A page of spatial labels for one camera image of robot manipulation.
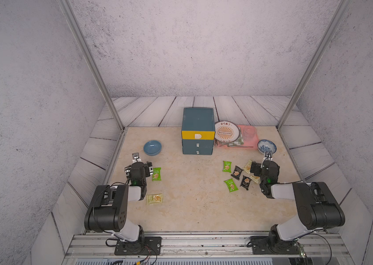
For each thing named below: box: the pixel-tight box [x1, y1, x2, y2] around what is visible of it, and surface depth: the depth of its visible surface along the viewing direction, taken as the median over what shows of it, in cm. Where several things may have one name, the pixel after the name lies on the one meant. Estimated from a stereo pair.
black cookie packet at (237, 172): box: [230, 165, 245, 181], surface depth 98 cm
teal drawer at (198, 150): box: [182, 147, 214, 156], surface depth 104 cm
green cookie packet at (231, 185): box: [223, 178, 239, 193], surface depth 93 cm
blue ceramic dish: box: [143, 140, 163, 157], surface depth 110 cm
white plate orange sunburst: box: [214, 120, 241, 143], surface depth 118 cm
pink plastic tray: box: [214, 124, 260, 150], surface depth 113 cm
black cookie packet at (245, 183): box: [239, 175, 253, 191], surface depth 94 cm
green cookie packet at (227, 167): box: [221, 160, 232, 174], surface depth 101 cm
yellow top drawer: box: [181, 130, 216, 140], surface depth 93 cm
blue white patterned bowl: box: [257, 139, 277, 155], surface depth 109 cm
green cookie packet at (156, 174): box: [152, 167, 162, 182], surface depth 98 cm
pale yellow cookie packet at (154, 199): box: [146, 193, 163, 205], surface depth 88 cm
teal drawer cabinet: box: [180, 107, 216, 156], surface depth 97 cm
